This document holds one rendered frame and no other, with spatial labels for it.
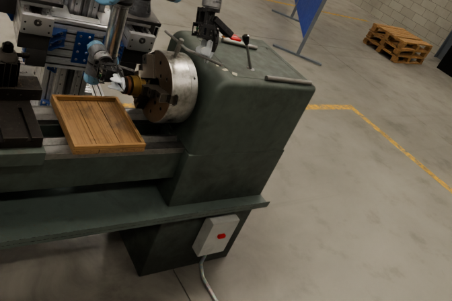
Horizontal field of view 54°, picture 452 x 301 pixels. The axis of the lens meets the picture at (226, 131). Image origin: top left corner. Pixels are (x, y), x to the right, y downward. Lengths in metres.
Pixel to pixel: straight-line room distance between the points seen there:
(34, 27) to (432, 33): 10.95
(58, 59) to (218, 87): 0.96
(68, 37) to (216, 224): 1.21
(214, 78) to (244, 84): 0.13
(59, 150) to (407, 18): 11.52
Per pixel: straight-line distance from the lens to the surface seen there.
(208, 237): 2.43
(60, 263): 2.54
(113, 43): 2.16
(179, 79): 1.84
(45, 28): 2.23
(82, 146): 1.78
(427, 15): 12.47
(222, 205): 2.33
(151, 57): 1.95
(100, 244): 2.66
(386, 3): 13.11
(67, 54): 2.44
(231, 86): 1.85
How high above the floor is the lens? 1.98
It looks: 29 degrees down
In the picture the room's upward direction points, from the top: 24 degrees clockwise
